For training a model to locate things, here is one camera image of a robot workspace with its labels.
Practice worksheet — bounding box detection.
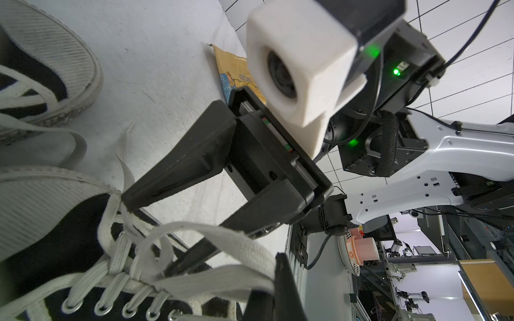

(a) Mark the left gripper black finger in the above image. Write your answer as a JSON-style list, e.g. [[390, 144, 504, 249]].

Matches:
[[242, 254, 307, 321]]

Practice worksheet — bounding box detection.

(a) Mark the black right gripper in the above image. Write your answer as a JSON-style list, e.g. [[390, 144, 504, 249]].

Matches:
[[122, 87, 333, 277]]

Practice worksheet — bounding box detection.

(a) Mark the black white sneaker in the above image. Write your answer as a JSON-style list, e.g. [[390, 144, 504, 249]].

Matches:
[[1, 166, 277, 320], [1, 1, 103, 169]]

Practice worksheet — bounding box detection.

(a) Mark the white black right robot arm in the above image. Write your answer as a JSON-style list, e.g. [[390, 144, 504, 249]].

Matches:
[[122, 1, 513, 238]]

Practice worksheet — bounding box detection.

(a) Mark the pink white background device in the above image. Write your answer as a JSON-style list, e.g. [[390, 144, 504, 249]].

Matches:
[[337, 227, 380, 276]]

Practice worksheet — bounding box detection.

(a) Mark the wooden background table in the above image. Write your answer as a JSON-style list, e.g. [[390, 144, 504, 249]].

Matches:
[[459, 259, 513, 320]]

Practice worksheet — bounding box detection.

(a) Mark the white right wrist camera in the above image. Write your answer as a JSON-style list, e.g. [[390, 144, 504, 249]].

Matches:
[[246, 1, 367, 159]]

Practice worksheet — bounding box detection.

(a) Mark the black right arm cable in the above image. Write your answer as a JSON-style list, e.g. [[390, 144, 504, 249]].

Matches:
[[405, 0, 503, 107]]

